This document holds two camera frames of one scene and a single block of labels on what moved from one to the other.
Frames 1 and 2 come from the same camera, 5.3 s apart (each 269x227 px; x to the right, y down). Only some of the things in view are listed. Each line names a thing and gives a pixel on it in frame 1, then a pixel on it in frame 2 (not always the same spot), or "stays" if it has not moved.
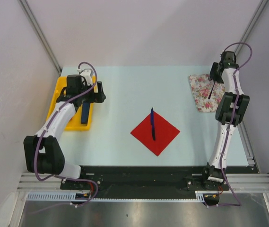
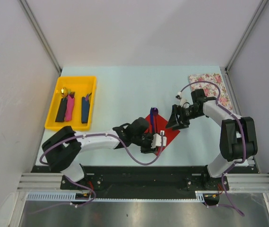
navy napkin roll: [85, 112] stays
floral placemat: [201, 85] stays
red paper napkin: [165, 134] stays
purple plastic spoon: [210, 94] to [155, 111]
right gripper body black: [214, 74] to [187, 114]
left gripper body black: [90, 96] to [145, 143]
